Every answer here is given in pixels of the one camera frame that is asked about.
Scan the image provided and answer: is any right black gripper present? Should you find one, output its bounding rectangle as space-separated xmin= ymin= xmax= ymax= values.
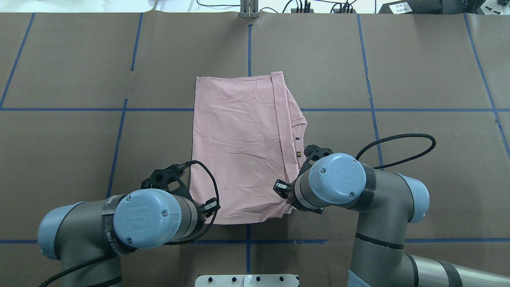
xmin=273 ymin=177 xmax=324 ymax=214

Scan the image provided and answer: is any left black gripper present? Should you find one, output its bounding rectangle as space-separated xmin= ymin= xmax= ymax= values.
xmin=193 ymin=198 xmax=221 ymax=233

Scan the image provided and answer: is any pink snoopy t-shirt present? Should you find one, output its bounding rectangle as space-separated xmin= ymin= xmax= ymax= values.
xmin=192 ymin=71 xmax=308 ymax=225

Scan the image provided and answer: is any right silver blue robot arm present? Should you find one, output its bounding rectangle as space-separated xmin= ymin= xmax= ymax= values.
xmin=273 ymin=153 xmax=509 ymax=287

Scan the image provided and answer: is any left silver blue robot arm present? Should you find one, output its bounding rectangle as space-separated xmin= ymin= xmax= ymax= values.
xmin=37 ymin=188 xmax=220 ymax=287

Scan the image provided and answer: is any white mounting pillar with base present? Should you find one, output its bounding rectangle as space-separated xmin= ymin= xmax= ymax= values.
xmin=194 ymin=274 xmax=300 ymax=287

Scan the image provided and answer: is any black box with label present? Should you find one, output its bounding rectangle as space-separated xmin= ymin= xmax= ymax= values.
xmin=378 ymin=0 xmax=486 ymax=15

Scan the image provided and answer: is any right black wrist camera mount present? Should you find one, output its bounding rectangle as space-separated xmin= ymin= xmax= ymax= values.
xmin=298 ymin=145 xmax=334 ymax=177

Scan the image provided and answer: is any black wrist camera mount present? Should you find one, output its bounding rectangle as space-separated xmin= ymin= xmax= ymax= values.
xmin=298 ymin=145 xmax=334 ymax=177
xmin=140 ymin=161 xmax=192 ymax=200

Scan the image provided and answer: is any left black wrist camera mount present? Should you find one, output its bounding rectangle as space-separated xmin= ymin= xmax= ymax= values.
xmin=140 ymin=161 xmax=192 ymax=200

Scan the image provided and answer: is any left black camera cable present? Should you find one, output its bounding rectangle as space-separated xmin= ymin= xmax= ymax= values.
xmin=38 ymin=160 xmax=220 ymax=287

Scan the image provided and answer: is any black camera cable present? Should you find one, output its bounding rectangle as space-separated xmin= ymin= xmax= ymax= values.
xmin=38 ymin=160 xmax=220 ymax=287
xmin=355 ymin=134 xmax=436 ymax=171

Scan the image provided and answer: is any right black camera cable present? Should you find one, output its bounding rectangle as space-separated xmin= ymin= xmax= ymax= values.
xmin=355 ymin=134 xmax=436 ymax=171

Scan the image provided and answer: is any aluminium frame post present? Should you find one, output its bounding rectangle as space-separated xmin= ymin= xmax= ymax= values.
xmin=239 ymin=0 xmax=260 ymax=19

